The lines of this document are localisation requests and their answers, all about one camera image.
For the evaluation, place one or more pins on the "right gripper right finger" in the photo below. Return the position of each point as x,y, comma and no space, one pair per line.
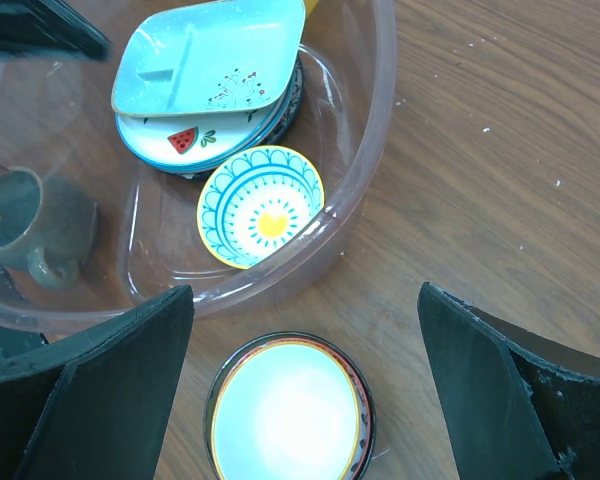
516,405

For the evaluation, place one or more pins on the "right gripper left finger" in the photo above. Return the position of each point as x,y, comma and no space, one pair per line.
96,404

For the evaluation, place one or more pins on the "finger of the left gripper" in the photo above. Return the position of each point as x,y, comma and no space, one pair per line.
48,29

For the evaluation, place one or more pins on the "light blue rectangular dish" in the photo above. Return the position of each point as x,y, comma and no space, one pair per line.
221,56

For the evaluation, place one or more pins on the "dark bowl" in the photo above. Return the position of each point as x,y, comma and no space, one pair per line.
289,405

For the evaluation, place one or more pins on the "blue floral plate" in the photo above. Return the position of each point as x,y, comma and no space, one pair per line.
290,115

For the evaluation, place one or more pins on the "yellow blue patterned bowl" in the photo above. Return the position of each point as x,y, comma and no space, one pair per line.
256,202

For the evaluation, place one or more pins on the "clear plastic bin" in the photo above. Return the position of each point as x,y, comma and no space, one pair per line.
55,117

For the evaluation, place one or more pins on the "teal ceramic mug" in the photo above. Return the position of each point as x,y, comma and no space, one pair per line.
47,226

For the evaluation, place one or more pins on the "yellow plastic tray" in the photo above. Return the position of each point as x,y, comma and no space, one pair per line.
310,5

